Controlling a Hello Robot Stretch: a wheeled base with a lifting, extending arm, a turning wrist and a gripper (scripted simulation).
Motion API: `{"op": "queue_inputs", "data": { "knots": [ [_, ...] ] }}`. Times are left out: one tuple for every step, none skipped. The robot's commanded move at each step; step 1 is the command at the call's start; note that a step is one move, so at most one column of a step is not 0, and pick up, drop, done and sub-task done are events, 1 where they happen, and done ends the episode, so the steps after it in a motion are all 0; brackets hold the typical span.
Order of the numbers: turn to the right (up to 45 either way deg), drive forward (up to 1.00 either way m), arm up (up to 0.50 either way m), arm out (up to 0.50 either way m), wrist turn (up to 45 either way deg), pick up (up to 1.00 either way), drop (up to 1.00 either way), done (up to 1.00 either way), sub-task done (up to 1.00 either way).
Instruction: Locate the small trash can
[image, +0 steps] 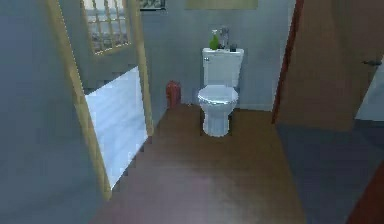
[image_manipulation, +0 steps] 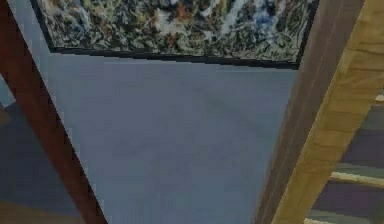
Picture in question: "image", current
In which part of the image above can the small red trash can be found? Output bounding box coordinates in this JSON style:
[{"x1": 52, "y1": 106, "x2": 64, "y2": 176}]
[{"x1": 165, "y1": 80, "x2": 182, "y2": 109}]

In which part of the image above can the white toilet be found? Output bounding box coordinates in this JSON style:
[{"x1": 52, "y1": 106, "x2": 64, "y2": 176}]
[{"x1": 197, "y1": 47, "x2": 245, "y2": 138}]

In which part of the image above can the green spray bottle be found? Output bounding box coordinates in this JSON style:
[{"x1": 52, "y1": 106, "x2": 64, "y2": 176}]
[{"x1": 208, "y1": 29, "x2": 220, "y2": 51}]

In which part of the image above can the clear glass bottle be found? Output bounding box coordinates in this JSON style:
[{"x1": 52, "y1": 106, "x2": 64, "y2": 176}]
[{"x1": 218, "y1": 26, "x2": 231, "y2": 50}]

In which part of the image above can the olive framed picture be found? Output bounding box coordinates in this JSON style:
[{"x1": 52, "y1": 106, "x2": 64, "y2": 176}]
[{"x1": 184, "y1": 0, "x2": 259, "y2": 11}]

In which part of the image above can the dark framed picture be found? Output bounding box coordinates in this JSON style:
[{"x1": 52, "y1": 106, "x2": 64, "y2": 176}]
[{"x1": 138, "y1": 0, "x2": 167, "y2": 12}]

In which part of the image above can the wooden lattice window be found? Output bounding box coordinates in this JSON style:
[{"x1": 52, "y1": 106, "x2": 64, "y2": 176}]
[{"x1": 80, "y1": 0, "x2": 132, "y2": 56}]

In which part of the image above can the brown room door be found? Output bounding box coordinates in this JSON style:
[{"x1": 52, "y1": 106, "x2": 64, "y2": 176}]
[{"x1": 271, "y1": 0, "x2": 384, "y2": 132}]

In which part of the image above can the wooden shower frame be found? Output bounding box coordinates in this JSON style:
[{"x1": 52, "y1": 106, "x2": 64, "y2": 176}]
[{"x1": 45, "y1": 0, "x2": 155, "y2": 202}]

